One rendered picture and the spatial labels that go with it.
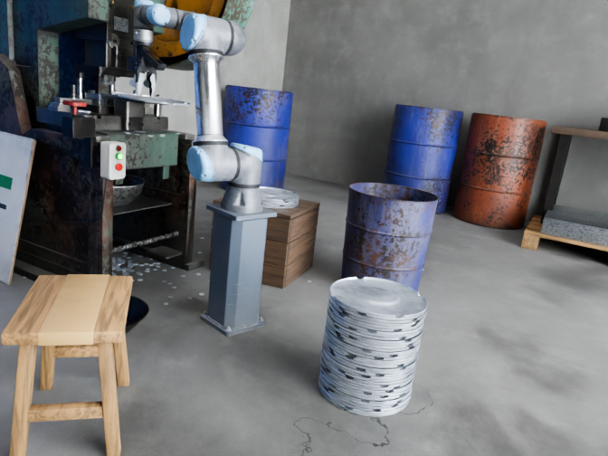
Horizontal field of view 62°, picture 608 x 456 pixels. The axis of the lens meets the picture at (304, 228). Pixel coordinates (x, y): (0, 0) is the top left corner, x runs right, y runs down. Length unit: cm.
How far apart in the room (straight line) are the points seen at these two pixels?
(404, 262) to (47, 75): 172
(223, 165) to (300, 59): 398
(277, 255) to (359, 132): 312
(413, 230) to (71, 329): 152
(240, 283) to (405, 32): 376
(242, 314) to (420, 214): 90
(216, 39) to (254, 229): 64
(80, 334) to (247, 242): 77
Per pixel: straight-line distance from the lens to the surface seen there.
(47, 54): 244
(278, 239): 228
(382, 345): 145
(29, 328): 124
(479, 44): 498
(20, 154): 235
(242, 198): 177
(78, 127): 199
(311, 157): 550
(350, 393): 153
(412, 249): 231
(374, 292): 155
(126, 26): 235
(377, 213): 223
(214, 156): 168
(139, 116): 228
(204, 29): 174
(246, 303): 189
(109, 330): 120
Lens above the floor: 87
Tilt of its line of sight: 15 degrees down
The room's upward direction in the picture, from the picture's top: 6 degrees clockwise
